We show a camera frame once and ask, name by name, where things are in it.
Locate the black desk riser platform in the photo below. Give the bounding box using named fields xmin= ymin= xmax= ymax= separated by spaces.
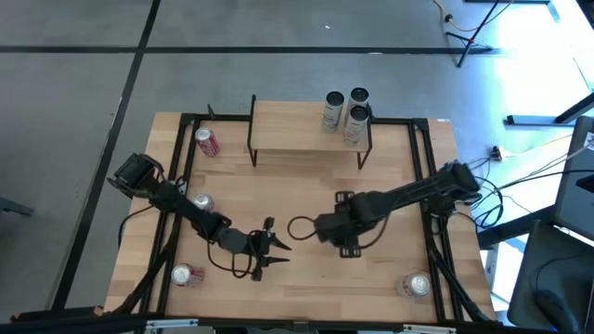
xmin=553 ymin=115 xmax=594 ymax=242

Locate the white Celsius Peach Vibe can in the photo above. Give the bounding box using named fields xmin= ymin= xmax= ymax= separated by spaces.
xmin=346 ymin=86 xmax=371 ymax=115

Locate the silver Diet Coke can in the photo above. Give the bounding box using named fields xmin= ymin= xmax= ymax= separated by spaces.
xmin=191 ymin=192 xmax=216 ymax=214
xmin=395 ymin=272 xmax=432 ymax=299

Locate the wooden shelf black metal frame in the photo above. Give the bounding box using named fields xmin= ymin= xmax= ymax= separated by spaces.
xmin=247 ymin=95 xmax=374 ymax=171

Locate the white Celsius Arctic Vibe can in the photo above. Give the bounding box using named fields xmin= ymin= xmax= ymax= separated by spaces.
xmin=321 ymin=90 xmax=346 ymax=135

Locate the dark grey stand foot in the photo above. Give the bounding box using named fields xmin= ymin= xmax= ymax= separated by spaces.
xmin=0 ymin=197 xmax=36 ymax=218

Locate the black aluminium table frame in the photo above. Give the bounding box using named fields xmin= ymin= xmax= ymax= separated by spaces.
xmin=104 ymin=112 xmax=500 ymax=334

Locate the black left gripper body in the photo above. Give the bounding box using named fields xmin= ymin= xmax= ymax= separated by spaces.
xmin=213 ymin=225 xmax=265 ymax=268

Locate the black desk foot bar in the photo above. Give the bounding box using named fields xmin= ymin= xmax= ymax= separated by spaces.
xmin=476 ymin=203 xmax=558 ymax=251
xmin=504 ymin=91 xmax=594 ymax=127

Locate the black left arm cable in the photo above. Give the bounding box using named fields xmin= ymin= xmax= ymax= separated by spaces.
xmin=206 ymin=234 xmax=256 ymax=279

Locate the black office desk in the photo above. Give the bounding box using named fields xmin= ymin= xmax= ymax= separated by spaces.
xmin=507 ymin=219 xmax=594 ymax=334

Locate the black tripod stand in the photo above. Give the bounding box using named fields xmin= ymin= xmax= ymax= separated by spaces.
xmin=444 ymin=0 xmax=505 ymax=70

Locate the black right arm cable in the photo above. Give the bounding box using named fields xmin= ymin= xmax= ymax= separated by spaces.
xmin=286 ymin=215 xmax=326 ymax=242

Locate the black floor cable bundle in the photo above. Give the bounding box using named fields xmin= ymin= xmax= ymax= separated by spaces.
xmin=463 ymin=157 xmax=594 ymax=231

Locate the black computer mouse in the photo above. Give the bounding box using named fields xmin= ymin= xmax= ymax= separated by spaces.
xmin=533 ymin=289 xmax=581 ymax=334

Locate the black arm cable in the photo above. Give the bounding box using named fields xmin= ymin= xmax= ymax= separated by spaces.
xmin=206 ymin=234 xmax=256 ymax=279
xmin=286 ymin=215 xmax=326 ymax=242

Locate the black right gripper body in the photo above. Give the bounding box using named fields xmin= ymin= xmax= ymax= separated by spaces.
xmin=314 ymin=201 xmax=386 ymax=247

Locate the white Celsius can red print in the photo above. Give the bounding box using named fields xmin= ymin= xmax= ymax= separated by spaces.
xmin=342 ymin=105 xmax=371 ymax=148

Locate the yellow power cable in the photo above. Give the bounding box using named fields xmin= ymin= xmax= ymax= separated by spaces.
xmin=431 ymin=0 xmax=514 ymax=33

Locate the red Coca-Cola can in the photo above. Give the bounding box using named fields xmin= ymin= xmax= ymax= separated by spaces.
xmin=194 ymin=126 xmax=222 ymax=158

